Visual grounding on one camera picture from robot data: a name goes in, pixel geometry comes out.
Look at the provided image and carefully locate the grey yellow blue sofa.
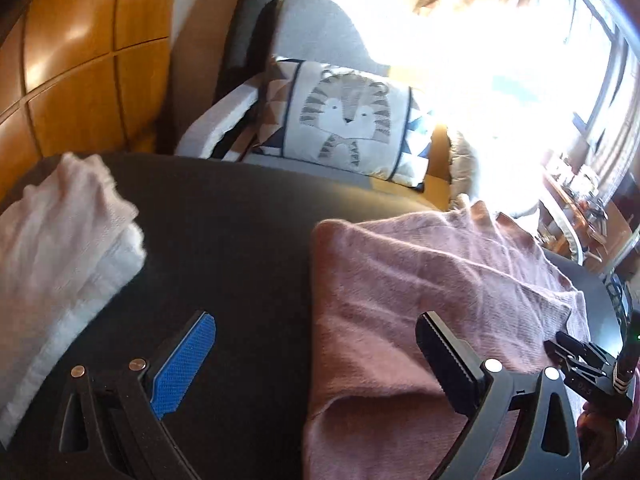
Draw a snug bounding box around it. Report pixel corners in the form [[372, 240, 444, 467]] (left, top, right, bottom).
[[172, 0, 551, 221]]

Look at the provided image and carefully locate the grey deer print cushion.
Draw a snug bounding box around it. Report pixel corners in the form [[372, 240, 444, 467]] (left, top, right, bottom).
[[447, 130, 501, 211]]

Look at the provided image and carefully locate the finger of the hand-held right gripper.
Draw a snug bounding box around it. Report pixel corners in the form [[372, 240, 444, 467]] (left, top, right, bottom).
[[555, 331, 619, 367], [545, 341, 602, 387]]

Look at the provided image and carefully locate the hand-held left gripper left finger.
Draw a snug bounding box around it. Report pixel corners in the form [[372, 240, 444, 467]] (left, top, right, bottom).
[[47, 310, 217, 480]]

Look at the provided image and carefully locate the wooden side table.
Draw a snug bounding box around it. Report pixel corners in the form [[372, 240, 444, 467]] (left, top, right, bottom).
[[542, 175, 621, 261]]

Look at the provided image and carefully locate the pink knitted sweater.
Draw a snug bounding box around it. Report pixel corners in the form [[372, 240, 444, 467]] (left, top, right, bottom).
[[302, 200, 588, 480]]

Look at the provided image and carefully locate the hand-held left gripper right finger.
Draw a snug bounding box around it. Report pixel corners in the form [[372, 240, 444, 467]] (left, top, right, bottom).
[[416, 311, 583, 480]]

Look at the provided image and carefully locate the white folded knitted sweater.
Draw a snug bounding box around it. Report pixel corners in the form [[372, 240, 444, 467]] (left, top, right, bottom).
[[0, 152, 147, 431]]

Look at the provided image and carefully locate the tiger print cushion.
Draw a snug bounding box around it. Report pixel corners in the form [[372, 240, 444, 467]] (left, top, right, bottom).
[[250, 57, 436, 188]]

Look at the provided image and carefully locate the wooden wardrobe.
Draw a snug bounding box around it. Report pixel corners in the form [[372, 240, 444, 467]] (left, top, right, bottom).
[[0, 0, 181, 201]]

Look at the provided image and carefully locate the person's right hand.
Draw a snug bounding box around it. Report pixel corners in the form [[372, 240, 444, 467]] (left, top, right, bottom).
[[576, 401, 630, 477]]

